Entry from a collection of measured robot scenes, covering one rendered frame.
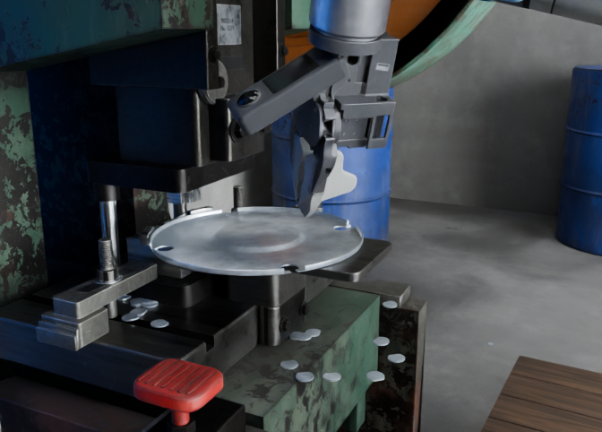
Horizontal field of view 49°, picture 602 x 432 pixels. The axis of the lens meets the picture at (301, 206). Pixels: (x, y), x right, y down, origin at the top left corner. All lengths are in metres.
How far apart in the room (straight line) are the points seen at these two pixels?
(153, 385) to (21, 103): 0.50
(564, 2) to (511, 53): 3.40
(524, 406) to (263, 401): 0.73
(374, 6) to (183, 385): 0.38
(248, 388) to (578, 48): 3.46
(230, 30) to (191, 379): 0.48
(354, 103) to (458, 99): 3.53
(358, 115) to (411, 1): 0.50
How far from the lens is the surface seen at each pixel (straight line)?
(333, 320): 1.00
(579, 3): 0.71
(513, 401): 1.44
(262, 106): 0.64
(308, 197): 0.71
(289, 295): 0.92
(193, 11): 0.76
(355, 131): 0.69
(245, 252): 0.86
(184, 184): 0.85
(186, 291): 0.90
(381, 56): 0.68
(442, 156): 4.25
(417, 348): 1.14
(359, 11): 0.63
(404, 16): 1.15
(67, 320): 0.83
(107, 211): 0.95
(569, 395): 1.49
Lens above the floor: 1.06
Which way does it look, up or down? 15 degrees down
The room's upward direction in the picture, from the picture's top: straight up
